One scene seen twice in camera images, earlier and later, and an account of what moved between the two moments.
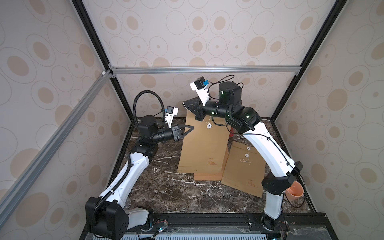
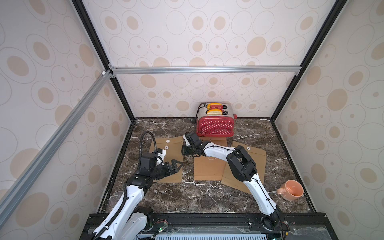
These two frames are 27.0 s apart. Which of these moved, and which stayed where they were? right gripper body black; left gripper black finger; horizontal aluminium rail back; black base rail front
Moved: right gripper body black; left gripper black finger
Stayed: horizontal aluminium rail back; black base rail front
